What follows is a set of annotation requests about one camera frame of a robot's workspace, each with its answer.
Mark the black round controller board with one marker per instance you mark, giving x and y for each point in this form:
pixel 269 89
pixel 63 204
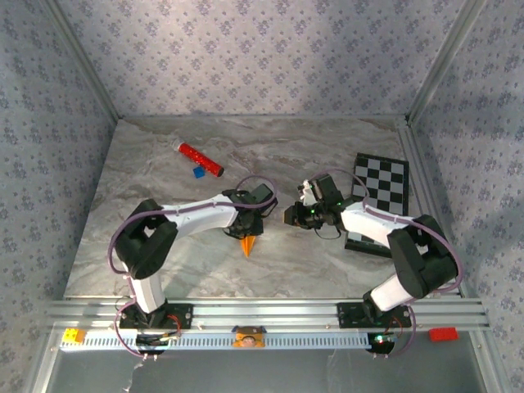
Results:
pixel 149 340
pixel 380 343

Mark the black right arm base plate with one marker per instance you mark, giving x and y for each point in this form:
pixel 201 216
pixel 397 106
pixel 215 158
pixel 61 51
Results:
pixel 348 315

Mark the aluminium side rail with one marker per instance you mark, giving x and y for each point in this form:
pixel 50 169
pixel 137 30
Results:
pixel 418 172

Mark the long aluminium base rail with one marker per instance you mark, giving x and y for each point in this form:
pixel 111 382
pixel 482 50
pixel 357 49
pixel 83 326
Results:
pixel 266 313

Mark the black white checkerboard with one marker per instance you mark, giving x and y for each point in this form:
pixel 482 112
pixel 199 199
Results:
pixel 380 184

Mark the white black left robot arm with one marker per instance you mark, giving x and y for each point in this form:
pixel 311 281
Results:
pixel 200 217

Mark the aluminium corner post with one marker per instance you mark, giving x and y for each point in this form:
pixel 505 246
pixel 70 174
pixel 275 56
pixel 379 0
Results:
pixel 445 61

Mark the yellow toy brick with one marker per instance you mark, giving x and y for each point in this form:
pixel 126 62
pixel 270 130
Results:
pixel 73 335

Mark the small blue block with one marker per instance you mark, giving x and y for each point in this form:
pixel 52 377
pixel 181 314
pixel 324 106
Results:
pixel 198 173

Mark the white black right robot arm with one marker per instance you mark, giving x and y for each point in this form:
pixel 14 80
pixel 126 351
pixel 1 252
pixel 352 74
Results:
pixel 368 227

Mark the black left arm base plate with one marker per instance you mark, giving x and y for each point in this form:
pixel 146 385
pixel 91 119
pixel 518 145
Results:
pixel 180 315

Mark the red toy brick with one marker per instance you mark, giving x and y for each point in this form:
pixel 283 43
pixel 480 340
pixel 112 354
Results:
pixel 443 334

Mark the orange cloth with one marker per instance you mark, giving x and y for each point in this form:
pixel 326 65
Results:
pixel 248 247

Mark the red glitter tube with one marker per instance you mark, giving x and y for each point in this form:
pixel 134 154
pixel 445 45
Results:
pixel 198 157

